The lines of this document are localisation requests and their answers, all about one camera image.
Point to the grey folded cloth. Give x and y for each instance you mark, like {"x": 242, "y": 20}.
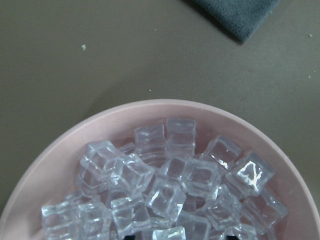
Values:
{"x": 238, "y": 19}

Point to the pink bowl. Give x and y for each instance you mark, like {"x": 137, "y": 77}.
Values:
{"x": 51, "y": 176}

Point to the pile of clear ice cubes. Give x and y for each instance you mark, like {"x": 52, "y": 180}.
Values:
{"x": 158, "y": 188}

